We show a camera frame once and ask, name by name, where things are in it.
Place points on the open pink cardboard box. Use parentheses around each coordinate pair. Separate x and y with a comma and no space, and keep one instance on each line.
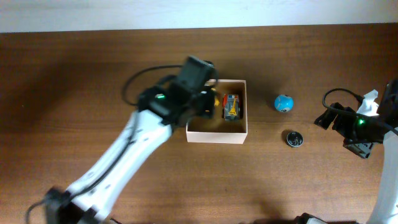
(217,129)

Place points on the blue toy ball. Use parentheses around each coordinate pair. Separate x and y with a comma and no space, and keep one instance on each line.
(284,103)

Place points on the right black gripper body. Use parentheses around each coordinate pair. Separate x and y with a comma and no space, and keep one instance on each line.
(359,133)

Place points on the black round disc toy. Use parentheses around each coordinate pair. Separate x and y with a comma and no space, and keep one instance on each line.
(294,139)

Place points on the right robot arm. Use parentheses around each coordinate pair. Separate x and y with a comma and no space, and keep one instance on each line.
(372,123)

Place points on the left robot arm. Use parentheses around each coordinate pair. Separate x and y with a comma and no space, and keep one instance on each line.
(170,104)

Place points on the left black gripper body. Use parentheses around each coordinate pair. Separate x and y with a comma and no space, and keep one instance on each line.
(205,98)

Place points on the grey red toy truck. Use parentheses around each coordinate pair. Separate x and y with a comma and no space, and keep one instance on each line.
(231,107)

